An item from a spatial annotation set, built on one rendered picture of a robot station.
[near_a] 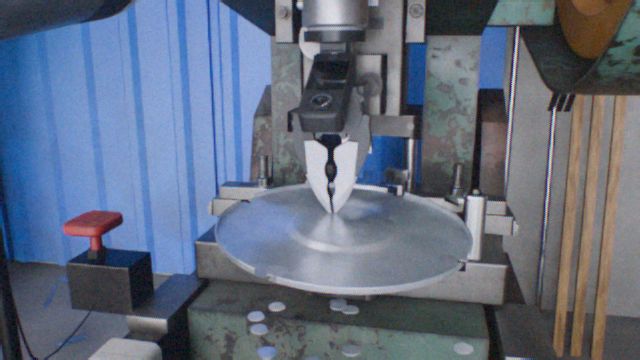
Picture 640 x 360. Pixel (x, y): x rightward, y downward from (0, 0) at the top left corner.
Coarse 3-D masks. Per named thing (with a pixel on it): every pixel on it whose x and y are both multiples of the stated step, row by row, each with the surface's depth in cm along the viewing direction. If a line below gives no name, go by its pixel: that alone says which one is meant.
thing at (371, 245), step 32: (288, 192) 71; (352, 192) 72; (384, 192) 73; (224, 224) 60; (256, 224) 61; (288, 224) 61; (320, 224) 60; (352, 224) 60; (384, 224) 61; (416, 224) 62; (448, 224) 63; (256, 256) 53; (288, 256) 53; (320, 256) 54; (352, 256) 54; (384, 256) 54; (416, 256) 54; (320, 288) 47; (352, 288) 47; (384, 288) 47
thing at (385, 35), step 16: (384, 0) 70; (400, 0) 70; (384, 16) 71; (400, 16) 70; (368, 32) 72; (384, 32) 71; (400, 32) 71; (304, 48) 73; (368, 48) 72; (384, 48) 72; (400, 48) 72; (304, 64) 75; (368, 64) 70; (384, 64) 70; (400, 64) 72; (304, 80) 75; (368, 80) 69; (384, 80) 71; (400, 80) 73; (384, 96) 71; (400, 96) 73; (384, 112) 72; (400, 112) 74
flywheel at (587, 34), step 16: (560, 0) 92; (576, 0) 84; (592, 0) 82; (608, 0) 77; (624, 0) 61; (560, 16) 92; (576, 16) 81; (592, 16) 73; (608, 16) 67; (576, 32) 81; (592, 32) 73; (608, 32) 66; (576, 48) 81; (592, 48) 73
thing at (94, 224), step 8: (80, 216) 72; (88, 216) 72; (96, 216) 72; (104, 216) 72; (112, 216) 72; (120, 216) 72; (64, 224) 69; (72, 224) 69; (80, 224) 68; (88, 224) 68; (96, 224) 68; (104, 224) 69; (112, 224) 70; (120, 224) 72; (64, 232) 69; (72, 232) 68; (80, 232) 68; (88, 232) 68; (96, 232) 68; (104, 232) 69; (96, 240) 71; (96, 248) 71
